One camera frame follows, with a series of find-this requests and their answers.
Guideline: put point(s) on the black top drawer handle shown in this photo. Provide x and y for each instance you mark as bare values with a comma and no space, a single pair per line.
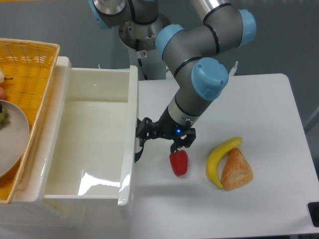
139,154

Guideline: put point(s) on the white drawer cabinet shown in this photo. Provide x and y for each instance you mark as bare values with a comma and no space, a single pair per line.
29,206

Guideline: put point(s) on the white drawer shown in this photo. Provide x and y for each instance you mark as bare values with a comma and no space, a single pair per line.
93,159

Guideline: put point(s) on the yellow woven basket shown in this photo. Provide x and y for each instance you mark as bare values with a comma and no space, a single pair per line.
28,68

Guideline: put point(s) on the black device at table corner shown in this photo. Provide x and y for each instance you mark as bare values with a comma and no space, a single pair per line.
313,208

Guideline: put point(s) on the brown bread piece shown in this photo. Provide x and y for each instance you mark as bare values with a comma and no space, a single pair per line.
237,171

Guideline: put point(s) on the grey plate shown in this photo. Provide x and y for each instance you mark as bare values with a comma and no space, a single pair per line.
14,137

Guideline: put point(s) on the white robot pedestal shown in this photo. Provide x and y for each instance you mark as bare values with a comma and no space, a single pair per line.
140,40

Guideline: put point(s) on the green grapes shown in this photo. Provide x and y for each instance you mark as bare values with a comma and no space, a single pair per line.
3,116

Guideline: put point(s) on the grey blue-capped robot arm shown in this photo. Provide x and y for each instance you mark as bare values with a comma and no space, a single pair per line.
156,44

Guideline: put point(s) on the yellow banana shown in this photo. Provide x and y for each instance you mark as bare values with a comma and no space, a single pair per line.
216,156

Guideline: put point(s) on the red bell pepper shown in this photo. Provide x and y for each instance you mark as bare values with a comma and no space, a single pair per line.
179,162

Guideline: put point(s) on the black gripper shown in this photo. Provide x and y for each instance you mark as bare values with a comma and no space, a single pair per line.
167,128

